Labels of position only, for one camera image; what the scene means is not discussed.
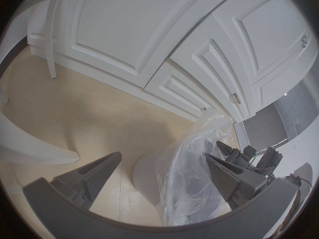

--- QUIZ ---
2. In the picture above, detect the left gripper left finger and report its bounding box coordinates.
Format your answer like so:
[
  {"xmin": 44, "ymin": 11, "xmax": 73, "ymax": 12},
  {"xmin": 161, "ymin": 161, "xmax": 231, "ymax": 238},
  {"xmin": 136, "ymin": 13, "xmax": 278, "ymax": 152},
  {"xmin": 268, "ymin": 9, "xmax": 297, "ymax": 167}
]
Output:
[{"xmin": 53, "ymin": 152, "xmax": 122, "ymax": 208}]

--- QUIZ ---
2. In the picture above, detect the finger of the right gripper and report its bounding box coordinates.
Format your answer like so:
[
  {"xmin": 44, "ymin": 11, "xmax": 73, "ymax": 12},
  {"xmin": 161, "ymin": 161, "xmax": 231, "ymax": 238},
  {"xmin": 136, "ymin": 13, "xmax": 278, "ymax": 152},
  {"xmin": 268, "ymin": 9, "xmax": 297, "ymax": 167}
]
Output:
[{"xmin": 216, "ymin": 140, "xmax": 238, "ymax": 162}]

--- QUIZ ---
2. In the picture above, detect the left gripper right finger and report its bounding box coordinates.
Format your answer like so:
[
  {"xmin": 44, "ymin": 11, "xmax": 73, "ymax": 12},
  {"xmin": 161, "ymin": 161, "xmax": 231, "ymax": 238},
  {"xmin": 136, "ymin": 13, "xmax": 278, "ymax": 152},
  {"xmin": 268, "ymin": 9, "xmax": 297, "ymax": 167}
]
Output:
[{"xmin": 204, "ymin": 153, "xmax": 269, "ymax": 205}]

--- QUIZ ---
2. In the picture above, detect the clear plastic bag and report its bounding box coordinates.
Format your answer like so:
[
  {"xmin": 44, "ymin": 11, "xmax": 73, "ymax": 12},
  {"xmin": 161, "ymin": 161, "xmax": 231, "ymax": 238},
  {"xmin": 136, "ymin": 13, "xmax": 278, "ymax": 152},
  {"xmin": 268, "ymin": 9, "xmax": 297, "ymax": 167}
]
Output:
[{"xmin": 156, "ymin": 114, "xmax": 236, "ymax": 227}]

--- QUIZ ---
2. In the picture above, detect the white trash bin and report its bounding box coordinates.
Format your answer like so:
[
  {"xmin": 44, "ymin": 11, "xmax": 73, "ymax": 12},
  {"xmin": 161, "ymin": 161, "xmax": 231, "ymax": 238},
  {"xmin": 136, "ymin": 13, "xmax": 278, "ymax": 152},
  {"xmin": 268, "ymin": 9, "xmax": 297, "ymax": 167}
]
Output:
[{"xmin": 132, "ymin": 133, "xmax": 233, "ymax": 216}]

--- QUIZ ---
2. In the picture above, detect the grey padded white chair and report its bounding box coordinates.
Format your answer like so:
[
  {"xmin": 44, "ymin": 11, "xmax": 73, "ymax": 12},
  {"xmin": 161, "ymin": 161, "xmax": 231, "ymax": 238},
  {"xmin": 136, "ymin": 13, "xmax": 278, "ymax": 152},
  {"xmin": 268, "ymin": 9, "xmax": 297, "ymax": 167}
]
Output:
[{"xmin": 0, "ymin": 0, "xmax": 80, "ymax": 164}]

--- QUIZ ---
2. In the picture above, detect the white wardrobe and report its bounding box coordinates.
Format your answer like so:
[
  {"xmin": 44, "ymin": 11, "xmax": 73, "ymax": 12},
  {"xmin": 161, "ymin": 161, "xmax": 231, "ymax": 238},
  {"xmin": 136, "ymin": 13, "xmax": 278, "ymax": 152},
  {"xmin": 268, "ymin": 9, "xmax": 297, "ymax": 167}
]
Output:
[{"xmin": 26, "ymin": 0, "xmax": 318, "ymax": 124}]

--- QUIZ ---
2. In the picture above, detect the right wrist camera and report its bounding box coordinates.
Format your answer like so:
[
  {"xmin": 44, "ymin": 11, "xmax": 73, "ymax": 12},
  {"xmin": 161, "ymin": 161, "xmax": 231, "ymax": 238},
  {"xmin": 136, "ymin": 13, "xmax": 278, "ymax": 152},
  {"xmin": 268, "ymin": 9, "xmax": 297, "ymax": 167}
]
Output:
[{"xmin": 243, "ymin": 145, "xmax": 258, "ymax": 160}]

